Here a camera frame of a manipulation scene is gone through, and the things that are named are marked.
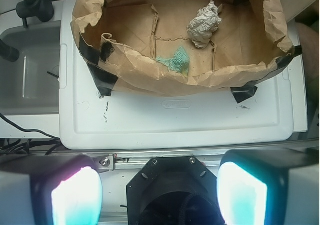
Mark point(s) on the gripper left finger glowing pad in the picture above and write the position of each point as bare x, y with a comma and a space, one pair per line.
49, 190

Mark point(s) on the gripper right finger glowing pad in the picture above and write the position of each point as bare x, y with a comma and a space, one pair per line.
270, 186

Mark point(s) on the white paper ball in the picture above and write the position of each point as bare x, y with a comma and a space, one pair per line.
207, 21

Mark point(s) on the white plastic bin lid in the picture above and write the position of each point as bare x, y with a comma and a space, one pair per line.
88, 121

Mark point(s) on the black tape strip right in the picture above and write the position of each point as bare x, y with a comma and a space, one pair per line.
244, 93

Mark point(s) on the grey plastic tray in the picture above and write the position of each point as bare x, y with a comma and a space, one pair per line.
30, 85

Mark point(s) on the teal knitted cloth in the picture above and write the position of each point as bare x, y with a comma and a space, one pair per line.
180, 62

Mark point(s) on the brown paper bag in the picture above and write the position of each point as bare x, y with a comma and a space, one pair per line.
130, 34

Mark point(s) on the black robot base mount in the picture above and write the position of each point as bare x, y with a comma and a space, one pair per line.
173, 191

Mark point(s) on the aluminium extrusion rail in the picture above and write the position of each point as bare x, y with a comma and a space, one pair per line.
137, 160

